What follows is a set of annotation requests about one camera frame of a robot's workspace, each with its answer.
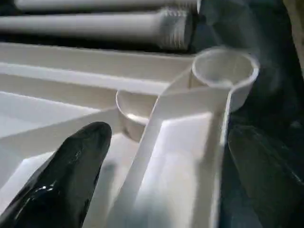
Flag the white plastic table leg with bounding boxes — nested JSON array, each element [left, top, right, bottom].
[[13, 0, 202, 14], [0, 9, 196, 52]]

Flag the white plastic table top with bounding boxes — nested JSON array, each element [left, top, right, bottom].
[[0, 42, 260, 228]]

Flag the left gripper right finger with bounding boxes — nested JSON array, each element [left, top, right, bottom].
[[228, 125, 304, 228]]

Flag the black work surface mat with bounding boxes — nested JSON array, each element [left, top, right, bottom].
[[0, 0, 304, 228]]

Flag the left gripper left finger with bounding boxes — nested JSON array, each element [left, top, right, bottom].
[[0, 122, 113, 228]]

